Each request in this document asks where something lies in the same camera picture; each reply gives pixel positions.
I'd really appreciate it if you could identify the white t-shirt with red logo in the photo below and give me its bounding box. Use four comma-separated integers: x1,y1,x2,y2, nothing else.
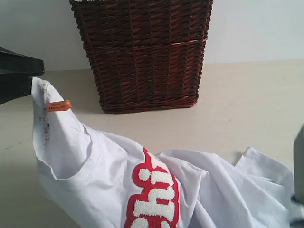
31,78,304,228

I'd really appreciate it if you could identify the dark brown wicker basket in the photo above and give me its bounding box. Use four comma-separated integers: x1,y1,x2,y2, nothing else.
70,0,213,114

